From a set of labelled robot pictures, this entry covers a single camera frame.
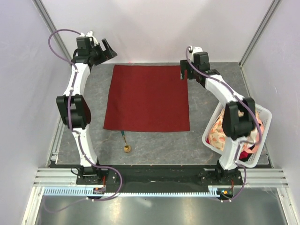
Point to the aluminium frame post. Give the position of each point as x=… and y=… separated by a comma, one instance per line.
x=259, y=31
x=54, y=36

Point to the red cloth in basket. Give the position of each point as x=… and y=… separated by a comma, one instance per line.
x=245, y=154

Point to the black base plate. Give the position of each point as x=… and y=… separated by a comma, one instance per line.
x=164, y=178

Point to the left aluminium frame post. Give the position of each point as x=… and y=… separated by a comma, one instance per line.
x=54, y=36

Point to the teal handled gold spoon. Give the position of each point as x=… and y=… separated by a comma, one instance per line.
x=127, y=148

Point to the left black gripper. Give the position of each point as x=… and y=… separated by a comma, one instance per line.
x=110, y=53

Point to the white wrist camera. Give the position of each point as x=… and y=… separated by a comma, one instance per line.
x=90, y=34
x=193, y=50

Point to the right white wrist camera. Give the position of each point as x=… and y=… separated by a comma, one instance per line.
x=193, y=50

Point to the floral peach cloth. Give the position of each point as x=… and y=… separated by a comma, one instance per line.
x=217, y=138

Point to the white plastic laundry basket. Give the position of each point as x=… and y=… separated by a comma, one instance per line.
x=264, y=117

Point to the dark red cloth napkin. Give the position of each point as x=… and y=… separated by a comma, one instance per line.
x=147, y=99

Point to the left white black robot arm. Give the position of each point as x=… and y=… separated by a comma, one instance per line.
x=73, y=109

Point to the grey slotted cable duct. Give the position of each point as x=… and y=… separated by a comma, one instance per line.
x=105, y=192

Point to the right aluminium frame post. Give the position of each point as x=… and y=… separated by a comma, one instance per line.
x=259, y=31

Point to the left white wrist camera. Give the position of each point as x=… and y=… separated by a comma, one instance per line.
x=90, y=34

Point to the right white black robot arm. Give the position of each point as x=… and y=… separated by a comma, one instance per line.
x=239, y=112

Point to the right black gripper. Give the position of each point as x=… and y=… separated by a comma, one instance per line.
x=184, y=65

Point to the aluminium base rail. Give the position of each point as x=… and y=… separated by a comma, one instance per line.
x=45, y=177

